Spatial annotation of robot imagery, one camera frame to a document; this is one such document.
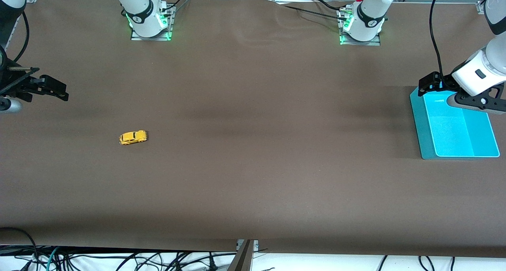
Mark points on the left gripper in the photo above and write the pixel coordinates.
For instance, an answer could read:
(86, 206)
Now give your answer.
(436, 81)

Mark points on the yellow beetle toy car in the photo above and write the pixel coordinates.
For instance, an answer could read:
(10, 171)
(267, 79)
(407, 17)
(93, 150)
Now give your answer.
(133, 137)

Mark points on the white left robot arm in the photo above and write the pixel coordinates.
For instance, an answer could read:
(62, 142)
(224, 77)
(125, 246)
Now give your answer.
(369, 18)

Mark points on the teal plastic bin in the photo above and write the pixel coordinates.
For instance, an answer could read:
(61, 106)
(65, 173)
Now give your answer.
(454, 136)

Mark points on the brown table cover sheet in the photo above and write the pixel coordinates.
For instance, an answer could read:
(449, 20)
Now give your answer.
(253, 144)

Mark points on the grey support beam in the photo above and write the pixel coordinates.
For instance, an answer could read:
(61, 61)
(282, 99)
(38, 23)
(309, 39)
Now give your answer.
(243, 259)

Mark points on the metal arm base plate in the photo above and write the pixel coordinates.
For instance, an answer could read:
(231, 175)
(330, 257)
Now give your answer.
(361, 43)
(152, 38)

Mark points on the small metal bracket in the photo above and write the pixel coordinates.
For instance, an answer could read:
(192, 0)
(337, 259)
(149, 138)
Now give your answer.
(256, 245)

